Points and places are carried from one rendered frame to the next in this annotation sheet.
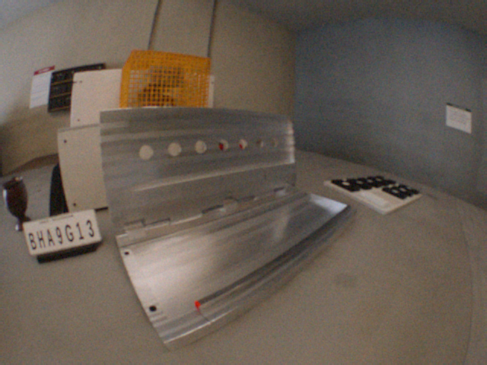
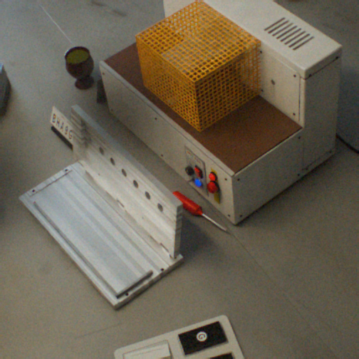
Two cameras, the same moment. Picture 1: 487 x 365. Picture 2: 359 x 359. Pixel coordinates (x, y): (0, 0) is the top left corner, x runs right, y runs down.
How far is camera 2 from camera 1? 204 cm
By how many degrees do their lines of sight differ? 84
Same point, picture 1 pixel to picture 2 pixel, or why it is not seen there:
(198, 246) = (77, 198)
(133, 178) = (85, 145)
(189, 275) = (54, 199)
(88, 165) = (118, 99)
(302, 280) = (53, 247)
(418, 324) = not seen: outside the picture
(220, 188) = (115, 191)
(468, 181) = not seen: outside the picture
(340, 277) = (48, 266)
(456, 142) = not seen: outside the picture
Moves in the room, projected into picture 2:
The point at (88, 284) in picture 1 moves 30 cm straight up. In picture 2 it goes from (48, 164) to (21, 84)
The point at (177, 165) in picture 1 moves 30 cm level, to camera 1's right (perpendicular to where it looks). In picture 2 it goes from (102, 159) to (84, 256)
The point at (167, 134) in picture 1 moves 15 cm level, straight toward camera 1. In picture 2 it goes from (98, 141) to (40, 159)
